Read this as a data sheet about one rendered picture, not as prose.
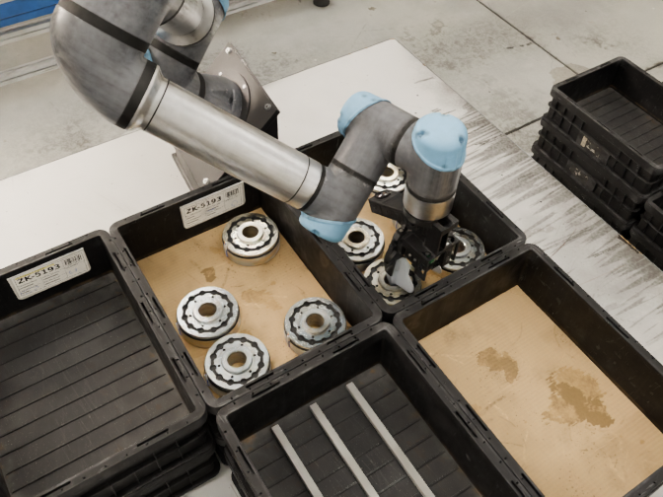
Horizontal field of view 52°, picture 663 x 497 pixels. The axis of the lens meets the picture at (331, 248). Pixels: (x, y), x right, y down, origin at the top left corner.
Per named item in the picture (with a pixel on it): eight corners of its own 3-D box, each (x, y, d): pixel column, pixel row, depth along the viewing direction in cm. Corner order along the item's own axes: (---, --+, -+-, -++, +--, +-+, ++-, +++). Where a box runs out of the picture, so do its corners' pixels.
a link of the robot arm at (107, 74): (12, 89, 80) (351, 256, 99) (52, 3, 78) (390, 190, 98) (25, 79, 91) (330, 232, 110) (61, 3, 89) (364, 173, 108)
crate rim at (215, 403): (108, 235, 117) (105, 225, 115) (261, 171, 128) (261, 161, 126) (212, 420, 96) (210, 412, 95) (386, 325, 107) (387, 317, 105)
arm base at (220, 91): (182, 127, 147) (144, 110, 140) (219, 67, 144) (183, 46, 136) (214, 162, 138) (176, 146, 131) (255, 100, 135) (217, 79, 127)
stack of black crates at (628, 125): (512, 194, 231) (549, 86, 196) (576, 162, 242) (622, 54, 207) (600, 275, 210) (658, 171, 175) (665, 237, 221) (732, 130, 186)
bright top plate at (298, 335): (272, 319, 113) (272, 317, 113) (321, 289, 117) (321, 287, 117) (309, 361, 108) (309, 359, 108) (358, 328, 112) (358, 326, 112)
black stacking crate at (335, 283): (121, 268, 125) (107, 228, 116) (264, 206, 135) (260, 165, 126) (220, 446, 104) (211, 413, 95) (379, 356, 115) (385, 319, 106)
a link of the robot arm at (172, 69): (151, 111, 138) (93, 86, 128) (182, 52, 136) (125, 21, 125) (180, 134, 131) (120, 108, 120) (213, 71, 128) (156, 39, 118)
